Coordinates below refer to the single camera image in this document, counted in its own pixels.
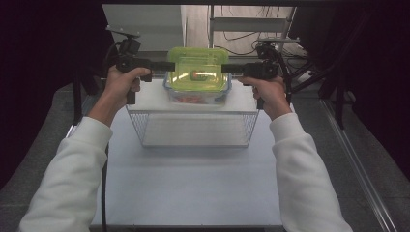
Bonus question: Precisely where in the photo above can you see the black cables on floor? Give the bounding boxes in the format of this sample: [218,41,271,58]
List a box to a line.
[214,6,281,57]

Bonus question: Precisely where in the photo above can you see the white wire basket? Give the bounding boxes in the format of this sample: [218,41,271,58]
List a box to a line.
[125,76,261,149]

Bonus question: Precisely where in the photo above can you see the aluminium rail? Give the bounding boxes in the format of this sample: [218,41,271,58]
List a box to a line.
[319,99,399,232]

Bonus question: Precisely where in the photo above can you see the clear container with green lid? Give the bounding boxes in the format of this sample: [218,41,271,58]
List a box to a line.
[166,46,230,94]

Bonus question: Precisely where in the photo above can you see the black stand legs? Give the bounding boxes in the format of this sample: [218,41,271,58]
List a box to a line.
[288,13,375,131]

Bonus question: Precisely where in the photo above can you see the person's left hand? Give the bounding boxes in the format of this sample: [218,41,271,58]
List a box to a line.
[102,66,152,112]

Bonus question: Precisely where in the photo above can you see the metal frame stand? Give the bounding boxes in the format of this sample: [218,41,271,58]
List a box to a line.
[207,4,298,52]

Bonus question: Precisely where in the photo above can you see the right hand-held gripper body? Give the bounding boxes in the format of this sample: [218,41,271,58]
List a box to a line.
[245,37,301,110]

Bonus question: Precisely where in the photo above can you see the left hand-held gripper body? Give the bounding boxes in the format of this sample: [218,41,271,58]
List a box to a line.
[105,25,153,105]

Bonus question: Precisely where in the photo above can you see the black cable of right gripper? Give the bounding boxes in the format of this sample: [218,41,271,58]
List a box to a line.
[278,52,294,104]

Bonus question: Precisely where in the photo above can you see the person's right hand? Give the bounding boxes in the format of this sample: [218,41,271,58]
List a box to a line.
[237,75,293,122]

